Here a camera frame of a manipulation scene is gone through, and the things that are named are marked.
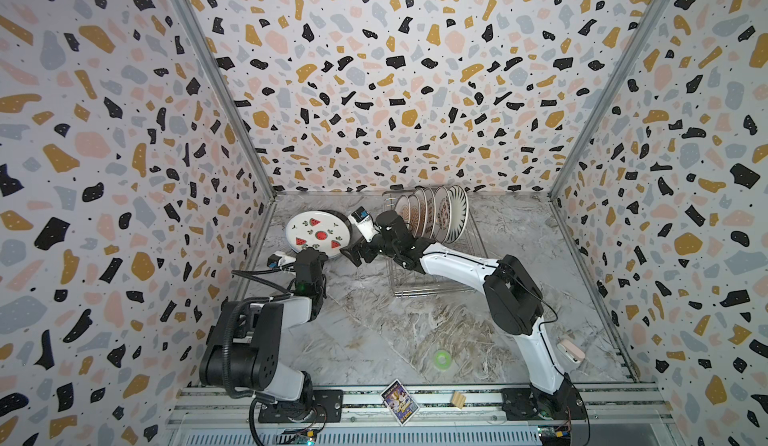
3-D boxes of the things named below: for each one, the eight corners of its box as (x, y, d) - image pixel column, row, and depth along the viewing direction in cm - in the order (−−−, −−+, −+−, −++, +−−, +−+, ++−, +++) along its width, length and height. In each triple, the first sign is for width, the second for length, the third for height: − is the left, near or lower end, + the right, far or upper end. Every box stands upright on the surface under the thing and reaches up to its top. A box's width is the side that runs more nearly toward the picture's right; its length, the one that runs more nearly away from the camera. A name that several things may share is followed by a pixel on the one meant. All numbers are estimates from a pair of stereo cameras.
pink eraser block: (555, 346, 86) (560, 343, 83) (559, 340, 87) (564, 336, 84) (577, 363, 83) (583, 360, 80) (581, 356, 84) (586, 352, 82)
